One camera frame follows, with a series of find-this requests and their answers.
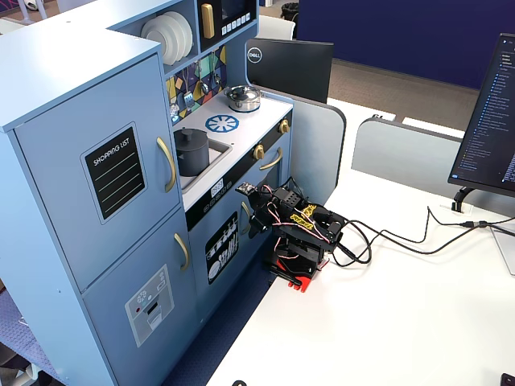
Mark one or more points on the steel spoon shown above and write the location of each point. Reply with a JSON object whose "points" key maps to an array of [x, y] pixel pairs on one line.
{"points": [[217, 80]]}

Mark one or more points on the black Dell monitor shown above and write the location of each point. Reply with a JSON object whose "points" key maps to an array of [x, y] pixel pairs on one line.
{"points": [[289, 68]]}

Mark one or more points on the blue oven door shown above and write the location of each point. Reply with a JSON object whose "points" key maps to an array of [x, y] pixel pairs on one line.
{"points": [[281, 177]]}

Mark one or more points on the blue fridge door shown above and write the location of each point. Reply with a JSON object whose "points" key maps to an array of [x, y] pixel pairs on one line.
{"points": [[52, 169], [116, 293]]}

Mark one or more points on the steel slotted spatula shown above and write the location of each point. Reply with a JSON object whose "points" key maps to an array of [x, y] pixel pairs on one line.
{"points": [[188, 100]]}

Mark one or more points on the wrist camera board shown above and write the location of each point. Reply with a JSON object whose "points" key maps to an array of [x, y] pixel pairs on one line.
{"points": [[246, 188]]}

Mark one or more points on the steel ladle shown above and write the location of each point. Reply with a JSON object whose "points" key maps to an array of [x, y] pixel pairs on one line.
{"points": [[204, 88]]}

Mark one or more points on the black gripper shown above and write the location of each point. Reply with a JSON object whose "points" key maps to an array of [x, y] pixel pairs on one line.
{"points": [[256, 222]]}

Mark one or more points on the white toy plate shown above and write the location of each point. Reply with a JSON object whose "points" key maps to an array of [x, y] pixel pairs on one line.
{"points": [[189, 32], [182, 34], [157, 40]]}

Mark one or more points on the blue dishwasher door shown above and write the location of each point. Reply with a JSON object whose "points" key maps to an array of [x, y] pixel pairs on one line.
{"points": [[197, 253]]}

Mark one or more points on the gray desk partition panel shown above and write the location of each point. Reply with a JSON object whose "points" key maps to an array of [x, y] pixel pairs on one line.
{"points": [[318, 140], [402, 157]]}

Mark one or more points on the gray sink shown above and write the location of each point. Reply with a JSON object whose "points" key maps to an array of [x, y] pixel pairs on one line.
{"points": [[219, 150]]}

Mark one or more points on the red black robot base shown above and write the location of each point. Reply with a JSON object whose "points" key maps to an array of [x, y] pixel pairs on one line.
{"points": [[301, 279]]}

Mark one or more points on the white chair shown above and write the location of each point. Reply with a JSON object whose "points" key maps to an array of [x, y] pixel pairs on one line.
{"points": [[275, 28]]}

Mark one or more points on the gray lid with knob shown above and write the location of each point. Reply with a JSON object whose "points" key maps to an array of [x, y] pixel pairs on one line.
{"points": [[187, 136]]}

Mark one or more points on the monitor showing code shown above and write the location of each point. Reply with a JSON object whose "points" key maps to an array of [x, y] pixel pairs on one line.
{"points": [[491, 120]]}

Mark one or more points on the blue upper fridge door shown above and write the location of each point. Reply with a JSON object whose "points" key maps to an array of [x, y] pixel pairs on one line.
{"points": [[52, 169]]}

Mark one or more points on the gold stove knob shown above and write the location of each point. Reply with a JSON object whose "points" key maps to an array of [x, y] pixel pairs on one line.
{"points": [[258, 151], [284, 126]]}

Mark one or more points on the black dishwasher decal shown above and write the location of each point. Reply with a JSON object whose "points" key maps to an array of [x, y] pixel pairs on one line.
{"points": [[221, 249]]}

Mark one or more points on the steel skimmer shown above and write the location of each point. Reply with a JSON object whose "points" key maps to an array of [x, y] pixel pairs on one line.
{"points": [[174, 109]]}

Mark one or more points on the blue lower fridge door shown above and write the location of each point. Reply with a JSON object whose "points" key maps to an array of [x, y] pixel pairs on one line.
{"points": [[116, 293]]}

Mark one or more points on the gray water dispenser panel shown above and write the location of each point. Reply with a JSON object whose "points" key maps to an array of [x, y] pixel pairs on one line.
{"points": [[141, 321]]}

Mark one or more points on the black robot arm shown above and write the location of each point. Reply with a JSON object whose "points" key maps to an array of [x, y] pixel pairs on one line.
{"points": [[306, 237]]}

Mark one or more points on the black trash bin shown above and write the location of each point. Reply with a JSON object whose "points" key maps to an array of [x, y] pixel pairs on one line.
{"points": [[290, 14]]}

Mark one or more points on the shiny steel pot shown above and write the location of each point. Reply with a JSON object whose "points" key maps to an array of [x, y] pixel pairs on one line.
{"points": [[241, 107]]}

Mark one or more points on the gray pot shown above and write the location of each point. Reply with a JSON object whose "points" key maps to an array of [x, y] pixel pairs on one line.
{"points": [[193, 161]]}

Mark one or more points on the black shopping list board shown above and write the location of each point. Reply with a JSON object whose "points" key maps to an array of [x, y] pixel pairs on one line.
{"points": [[114, 177]]}

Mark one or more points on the blue toy kitchen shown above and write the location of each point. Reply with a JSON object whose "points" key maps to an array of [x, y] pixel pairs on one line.
{"points": [[60, 52]]}

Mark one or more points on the gray monitor stand base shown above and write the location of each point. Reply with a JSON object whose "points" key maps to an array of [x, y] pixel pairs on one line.
{"points": [[505, 249]]}

